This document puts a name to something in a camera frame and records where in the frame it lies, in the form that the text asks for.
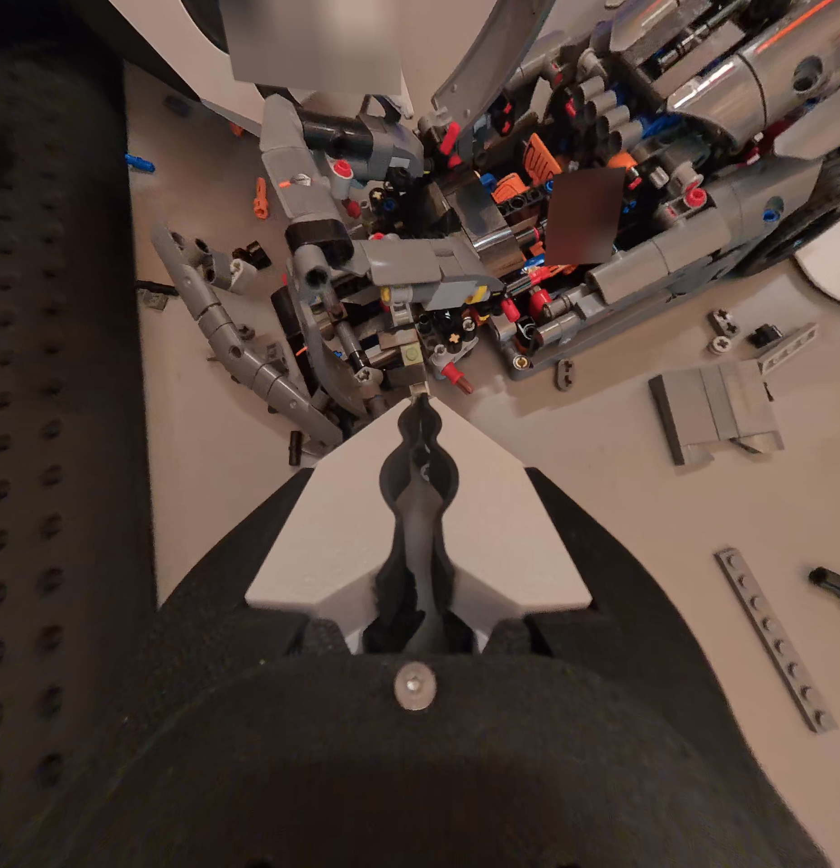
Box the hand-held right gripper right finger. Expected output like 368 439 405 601
430 396 592 653

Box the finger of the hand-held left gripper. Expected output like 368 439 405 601
108 0 261 126

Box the grey lego tile panel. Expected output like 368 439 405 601
648 359 785 467

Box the long thin grey studded plate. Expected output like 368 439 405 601
714 548 837 735

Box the grey lego panel strip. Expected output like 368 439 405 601
150 226 343 457

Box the grey lego car model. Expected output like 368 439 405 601
260 0 840 421

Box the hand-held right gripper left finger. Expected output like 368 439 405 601
245 399 421 653

